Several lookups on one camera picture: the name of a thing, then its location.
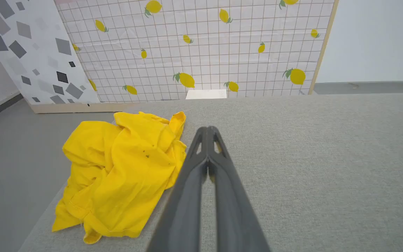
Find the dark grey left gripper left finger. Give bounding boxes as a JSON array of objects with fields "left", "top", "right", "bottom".
[{"left": 147, "top": 127, "right": 208, "bottom": 252}]

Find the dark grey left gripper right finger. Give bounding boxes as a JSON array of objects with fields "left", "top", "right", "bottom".
[{"left": 208, "top": 126, "right": 271, "bottom": 252}]

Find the yellow T-shirt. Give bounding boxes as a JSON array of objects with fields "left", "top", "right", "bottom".
[{"left": 52, "top": 111, "right": 188, "bottom": 244}]

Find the grey fabric sofa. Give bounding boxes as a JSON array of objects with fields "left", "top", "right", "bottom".
[{"left": 18, "top": 93, "right": 403, "bottom": 252}]

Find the white box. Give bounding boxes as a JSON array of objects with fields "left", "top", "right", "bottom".
[{"left": 186, "top": 89, "right": 227, "bottom": 100}]

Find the lemon print grid panel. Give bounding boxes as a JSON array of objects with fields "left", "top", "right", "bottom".
[{"left": 54, "top": 0, "right": 339, "bottom": 104}]

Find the grey terrazzo print panel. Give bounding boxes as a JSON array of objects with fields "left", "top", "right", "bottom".
[{"left": 0, "top": 0, "right": 100, "bottom": 114}]

